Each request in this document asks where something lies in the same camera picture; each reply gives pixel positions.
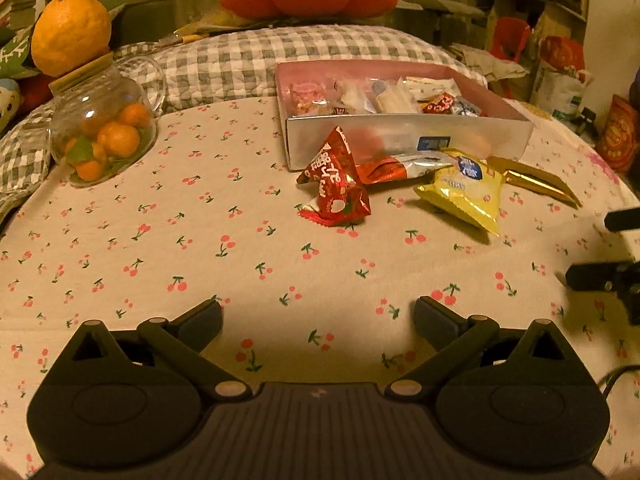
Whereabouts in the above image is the small red cushion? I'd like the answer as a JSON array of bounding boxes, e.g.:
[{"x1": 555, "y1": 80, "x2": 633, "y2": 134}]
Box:
[{"x1": 20, "y1": 77, "x2": 57, "y2": 115}]

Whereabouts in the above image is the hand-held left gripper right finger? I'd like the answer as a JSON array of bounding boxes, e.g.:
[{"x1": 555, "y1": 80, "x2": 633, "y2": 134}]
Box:
[{"x1": 385, "y1": 296, "x2": 591, "y2": 402}]

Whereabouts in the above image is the crumpled cloth on chair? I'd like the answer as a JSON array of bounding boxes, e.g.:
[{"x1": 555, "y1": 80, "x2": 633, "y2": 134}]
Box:
[{"x1": 449, "y1": 42, "x2": 529, "y2": 84}]

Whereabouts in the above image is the dark green sofa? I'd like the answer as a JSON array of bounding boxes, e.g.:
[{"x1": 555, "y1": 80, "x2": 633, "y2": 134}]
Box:
[{"x1": 112, "y1": 0, "x2": 176, "y2": 51}]

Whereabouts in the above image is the red plastic chair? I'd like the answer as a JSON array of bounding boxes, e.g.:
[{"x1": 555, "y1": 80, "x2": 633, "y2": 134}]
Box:
[{"x1": 487, "y1": 16, "x2": 532, "y2": 64}]

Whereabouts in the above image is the cherry print bed sheet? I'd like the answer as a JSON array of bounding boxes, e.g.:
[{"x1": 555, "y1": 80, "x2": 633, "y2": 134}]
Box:
[{"x1": 0, "y1": 92, "x2": 640, "y2": 480}]

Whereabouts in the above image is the red and gold bag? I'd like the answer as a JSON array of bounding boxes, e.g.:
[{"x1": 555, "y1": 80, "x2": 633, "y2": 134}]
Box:
[{"x1": 596, "y1": 94, "x2": 639, "y2": 174}]

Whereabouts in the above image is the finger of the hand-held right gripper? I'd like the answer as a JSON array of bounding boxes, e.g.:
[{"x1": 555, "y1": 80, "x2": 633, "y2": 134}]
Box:
[
  {"x1": 566, "y1": 260, "x2": 623, "y2": 292},
  {"x1": 603, "y1": 208, "x2": 640, "y2": 233}
]

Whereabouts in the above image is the white sack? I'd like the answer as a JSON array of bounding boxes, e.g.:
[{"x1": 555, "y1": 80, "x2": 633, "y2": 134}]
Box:
[{"x1": 529, "y1": 60, "x2": 590, "y2": 122}]

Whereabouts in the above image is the black cable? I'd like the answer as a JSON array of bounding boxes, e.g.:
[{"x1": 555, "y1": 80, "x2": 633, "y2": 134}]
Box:
[{"x1": 597, "y1": 365, "x2": 640, "y2": 402}]

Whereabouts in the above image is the grey checked pillow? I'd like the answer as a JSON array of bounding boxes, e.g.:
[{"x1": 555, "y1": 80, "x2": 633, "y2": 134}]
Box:
[{"x1": 112, "y1": 24, "x2": 490, "y2": 112}]

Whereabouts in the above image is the yellow paper wrapped bundle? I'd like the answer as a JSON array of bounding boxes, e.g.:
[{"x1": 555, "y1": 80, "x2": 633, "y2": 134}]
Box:
[{"x1": 164, "y1": 7, "x2": 282, "y2": 47}]

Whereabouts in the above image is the large orange citrus fruit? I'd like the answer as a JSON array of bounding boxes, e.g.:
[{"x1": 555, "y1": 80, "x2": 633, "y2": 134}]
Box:
[{"x1": 31, "y1": 0, "x2": 112, "y2": 78}]

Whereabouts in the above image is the grey checked blanket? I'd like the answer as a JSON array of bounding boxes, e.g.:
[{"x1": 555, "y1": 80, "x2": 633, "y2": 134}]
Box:
[{"x1": 0, "y1": 97, "x2": 68, "y2": 223}]

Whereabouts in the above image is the pile of assorted snack packets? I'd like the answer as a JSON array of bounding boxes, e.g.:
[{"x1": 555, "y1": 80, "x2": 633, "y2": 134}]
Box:
[{"x1": 327, "y1": 75, "x2": 483, "y2": 117}]

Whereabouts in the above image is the gold snack packet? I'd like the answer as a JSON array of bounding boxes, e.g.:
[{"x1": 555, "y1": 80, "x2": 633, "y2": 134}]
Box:
[{"x1": 487, "y1": 156, "x2": 582, "y2": 208}]

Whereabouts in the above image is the blue plush toy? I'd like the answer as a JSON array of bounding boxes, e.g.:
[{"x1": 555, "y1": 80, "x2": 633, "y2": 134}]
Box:
[{"x1": 0, "y1": 77, "x2": 23, "y2": 135}]

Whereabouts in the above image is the red triangular snack packet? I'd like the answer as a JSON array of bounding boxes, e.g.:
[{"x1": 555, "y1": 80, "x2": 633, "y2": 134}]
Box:
[{"x1": 296, "y1": 126, "x2": 373, "y2": 227}]

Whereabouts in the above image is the stack of books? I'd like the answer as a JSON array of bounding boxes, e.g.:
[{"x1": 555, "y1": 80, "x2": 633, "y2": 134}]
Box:
[{"x1": 0, "y1": 0, "x2": 42, "y2": 32}]

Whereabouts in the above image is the red and white snack packet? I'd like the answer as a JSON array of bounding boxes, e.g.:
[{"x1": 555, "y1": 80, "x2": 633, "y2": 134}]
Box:
[{"x1": 357, "y1": 152, "x2": 458, "y2": 185}]

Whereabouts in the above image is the yellow snack packet blue logo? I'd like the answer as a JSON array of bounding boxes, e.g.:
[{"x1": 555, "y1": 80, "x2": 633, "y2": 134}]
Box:
[{"x1": 414, "y1": 147, "x2": 503, "y2": 238}]

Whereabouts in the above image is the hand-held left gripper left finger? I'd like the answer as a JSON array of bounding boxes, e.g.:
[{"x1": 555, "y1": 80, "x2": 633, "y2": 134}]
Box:
[{"x1": 45, "y1": 299, "x2": 252, "y2": 403}]

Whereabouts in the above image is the pile of small tangerines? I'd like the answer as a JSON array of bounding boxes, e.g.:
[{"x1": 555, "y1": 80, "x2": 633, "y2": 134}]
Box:
[{"x1": 65, "y1": 102, "x2": 154, "y2": 183}]

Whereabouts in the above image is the silver cardboard box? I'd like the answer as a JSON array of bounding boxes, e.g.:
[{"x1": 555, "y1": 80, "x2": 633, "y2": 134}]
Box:
[{"x1": 276, "y1": 61, "x2": 533, "y2": 172}]

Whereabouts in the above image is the glass jar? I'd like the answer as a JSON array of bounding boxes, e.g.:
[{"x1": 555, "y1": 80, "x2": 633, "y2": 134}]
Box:
[{"x1": 47, "y1": 52, "x2": 167, "y2": 189}]

